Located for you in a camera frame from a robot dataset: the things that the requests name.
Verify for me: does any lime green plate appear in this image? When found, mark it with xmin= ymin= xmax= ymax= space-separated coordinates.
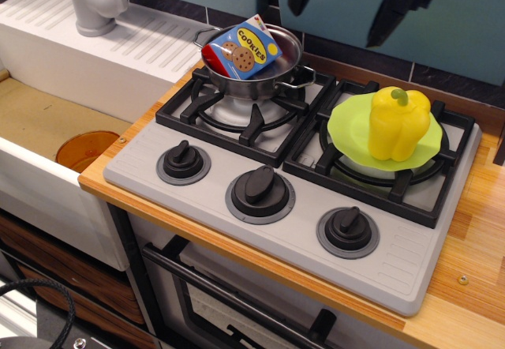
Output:
xmin=327 ymin=93 xmax=443 ymax=171

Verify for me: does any black right stove knob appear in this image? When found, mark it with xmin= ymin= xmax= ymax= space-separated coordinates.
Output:
xmin=316 ymin=206 xmax=380 ymax=260

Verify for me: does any yellow toy bell pepper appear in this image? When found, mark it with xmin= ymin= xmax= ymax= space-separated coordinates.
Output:
xmin=368 ymin=86 xmax=431 ymax=162

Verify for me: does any stainless steel pot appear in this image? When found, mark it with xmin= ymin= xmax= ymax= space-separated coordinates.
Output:
xmin=194 ymin=24 xmax=316 ymax=100

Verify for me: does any grey toy stove top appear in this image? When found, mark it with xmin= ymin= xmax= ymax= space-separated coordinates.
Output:
xmin=103 ymin=68 xmax=483 ymax=318

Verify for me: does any white toy sink unit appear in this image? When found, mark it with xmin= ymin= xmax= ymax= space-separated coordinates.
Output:
xmin=1 ymin=0 xmax=203 ymax=271

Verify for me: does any black right burner grate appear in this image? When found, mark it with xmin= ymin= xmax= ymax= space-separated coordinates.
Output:
xmin=282 ymin=80 xmax=481 ymax=228

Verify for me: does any black oven door handle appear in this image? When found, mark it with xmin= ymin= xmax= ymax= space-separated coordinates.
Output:
xmin=142 ymin=236 xmax=336 ymax=348

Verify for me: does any black burner grate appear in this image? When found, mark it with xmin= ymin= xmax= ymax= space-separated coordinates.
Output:
xmin=282 ymin=80 xmax=481 ymax=228
xmin=155 ymin=66 xmax=336 ymax=167

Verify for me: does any orange sink drain disc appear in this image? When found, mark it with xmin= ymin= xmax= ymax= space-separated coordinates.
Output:
xmin=55 ymin=130 xmax=119 ymax=173

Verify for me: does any black stove knob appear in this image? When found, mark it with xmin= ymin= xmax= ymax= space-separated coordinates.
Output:
xmin=225 ymin=165 xmax=296 ymax=225
xmin=316 ymin=206 xmax=380 ymax=260
xmin=156 ymin=140 xmax=211 ymax=186

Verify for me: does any black middle stove knob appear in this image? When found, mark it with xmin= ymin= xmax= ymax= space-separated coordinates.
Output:
xmin=225 ymin=165 xmax=296 ymax=225

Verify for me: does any grey toy faucet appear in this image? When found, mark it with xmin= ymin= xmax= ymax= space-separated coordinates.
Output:
xmin=72 ymin=0 xmax=129 ymax=37

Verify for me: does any wooden drawer front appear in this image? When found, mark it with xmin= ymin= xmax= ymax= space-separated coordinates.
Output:
xmin=1 ymin=211 xmax=157 ymax=348

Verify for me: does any black left burner grate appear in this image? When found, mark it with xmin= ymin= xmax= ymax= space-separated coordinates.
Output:
xmin=155 ymin=66 xmax=336 ymax=167

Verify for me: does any black cable bottom left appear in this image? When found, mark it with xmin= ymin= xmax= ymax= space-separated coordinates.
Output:
xmin=0 ymin=279 xmax=76 ymax=349

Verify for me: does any black left stove knob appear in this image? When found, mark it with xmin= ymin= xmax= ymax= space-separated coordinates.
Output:
xmin=156 ymin=140 xmax=211 ymax=186

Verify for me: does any blue cookie box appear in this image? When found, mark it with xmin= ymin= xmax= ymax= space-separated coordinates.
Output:
xmin=201 ymin=14 xmax=282 ymax=80

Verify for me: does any oven door with window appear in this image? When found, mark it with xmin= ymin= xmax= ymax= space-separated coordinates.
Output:
xmin=129 ymin=216 xmax=408 ymax=348

